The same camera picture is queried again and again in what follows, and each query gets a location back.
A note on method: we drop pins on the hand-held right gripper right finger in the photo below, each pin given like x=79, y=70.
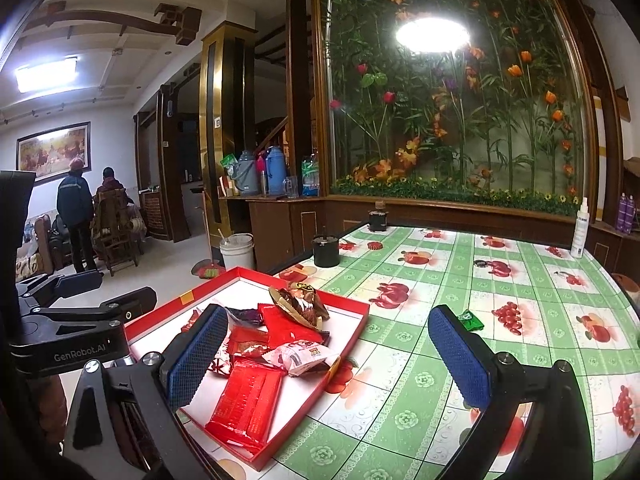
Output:
x=460, y=360

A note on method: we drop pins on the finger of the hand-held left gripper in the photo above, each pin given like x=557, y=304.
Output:
x=60, y=287
x=135, y=302

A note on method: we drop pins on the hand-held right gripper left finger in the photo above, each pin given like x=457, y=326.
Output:
x=197, y=355

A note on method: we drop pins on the purple snack packet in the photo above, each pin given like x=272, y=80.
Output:
x=247, y=316

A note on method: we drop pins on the large red snack packet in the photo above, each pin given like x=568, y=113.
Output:
x=245, y=405

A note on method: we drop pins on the red gold-print snack packet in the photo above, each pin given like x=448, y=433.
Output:
x=285, y=327

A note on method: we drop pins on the red white snack packet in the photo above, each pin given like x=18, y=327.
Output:
x=300, y=355

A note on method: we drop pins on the brown foil snack wrapper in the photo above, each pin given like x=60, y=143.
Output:
x=300, y=307

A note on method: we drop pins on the red shallow box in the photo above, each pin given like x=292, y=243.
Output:
x=345, y=320

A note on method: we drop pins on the person's left forearm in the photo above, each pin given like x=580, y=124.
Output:
x=50, y=405

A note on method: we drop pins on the small red white candy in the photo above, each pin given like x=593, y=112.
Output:
x=220, y=364

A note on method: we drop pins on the patterned sofa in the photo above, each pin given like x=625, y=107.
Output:
x=37, y=255

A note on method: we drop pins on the small green candy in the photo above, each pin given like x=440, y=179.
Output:
x=470, y=320

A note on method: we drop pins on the dark red snack packet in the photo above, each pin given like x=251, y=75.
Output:
x=247, y=345

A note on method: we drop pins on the wooden chair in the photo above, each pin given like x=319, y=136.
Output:
x=115, y=230

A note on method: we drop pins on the green checked fruit tablecloth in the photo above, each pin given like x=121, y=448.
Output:
x=440, y=270

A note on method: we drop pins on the white plastic bucket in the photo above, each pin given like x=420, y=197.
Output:
x=237, y=252

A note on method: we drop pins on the wooden cabinet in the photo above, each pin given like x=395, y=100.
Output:
x=280, y=220

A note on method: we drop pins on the small black cup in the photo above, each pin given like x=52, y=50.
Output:
x=379, y=220

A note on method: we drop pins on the large black cup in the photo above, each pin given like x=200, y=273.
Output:
x=326, y=252

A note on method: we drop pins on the green bag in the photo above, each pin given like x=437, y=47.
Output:
x=230, y=164

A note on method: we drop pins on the grey thermos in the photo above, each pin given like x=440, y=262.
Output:
x=247, y=175

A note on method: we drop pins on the white spray bottle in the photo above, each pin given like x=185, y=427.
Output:
x=580, y=232

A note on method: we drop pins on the red thermos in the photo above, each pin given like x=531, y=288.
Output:
x=261, y=177

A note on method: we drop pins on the gold wooden pillar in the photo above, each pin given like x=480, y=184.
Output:
x=220, y=135

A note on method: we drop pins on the blue thermos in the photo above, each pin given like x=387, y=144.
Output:
x=275, y=172

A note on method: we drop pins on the clear glass pitcher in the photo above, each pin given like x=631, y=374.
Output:
x=291, y=187

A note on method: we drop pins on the pack of water bottles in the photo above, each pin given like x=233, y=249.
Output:
x=310, y=177

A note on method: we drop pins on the square ceiling lamp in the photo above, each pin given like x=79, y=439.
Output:
x=46, y=75

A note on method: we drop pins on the purple bottle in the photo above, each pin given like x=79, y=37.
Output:
x=621, y=215
x=632, y=215

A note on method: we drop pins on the glass artificial flower display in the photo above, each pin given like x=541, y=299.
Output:
x=450, y=135

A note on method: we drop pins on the framed wall painting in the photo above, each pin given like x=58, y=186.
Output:
x=52, y=152

